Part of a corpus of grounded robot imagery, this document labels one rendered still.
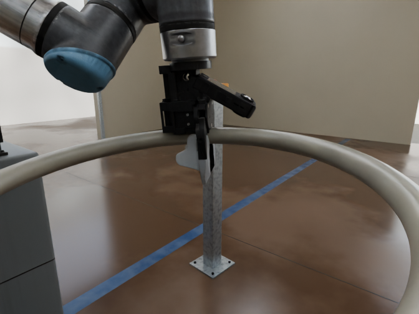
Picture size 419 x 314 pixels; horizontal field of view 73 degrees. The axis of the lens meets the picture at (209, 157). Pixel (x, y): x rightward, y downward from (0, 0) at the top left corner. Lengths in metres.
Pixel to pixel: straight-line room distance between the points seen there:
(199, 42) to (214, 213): 1.28
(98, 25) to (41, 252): 0.96
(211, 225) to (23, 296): 0.92
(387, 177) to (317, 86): 6.10
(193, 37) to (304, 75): 6.07
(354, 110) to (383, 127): 0.60
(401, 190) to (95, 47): 0.42
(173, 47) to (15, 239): 0.94
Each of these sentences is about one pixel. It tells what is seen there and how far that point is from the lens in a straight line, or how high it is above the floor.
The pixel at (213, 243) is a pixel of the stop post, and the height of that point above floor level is 0.18.
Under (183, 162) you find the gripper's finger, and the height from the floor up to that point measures 0.95.
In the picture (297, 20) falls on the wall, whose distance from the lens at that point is 6.70.
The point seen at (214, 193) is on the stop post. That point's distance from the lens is 1.60.
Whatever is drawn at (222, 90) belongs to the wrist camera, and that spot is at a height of 1.07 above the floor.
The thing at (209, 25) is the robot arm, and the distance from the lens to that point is 0.49.
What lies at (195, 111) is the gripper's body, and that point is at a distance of 0.48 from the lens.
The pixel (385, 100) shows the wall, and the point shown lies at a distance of 6.15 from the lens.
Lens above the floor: 1.09
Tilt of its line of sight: 15 degrees down
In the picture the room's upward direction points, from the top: straight up
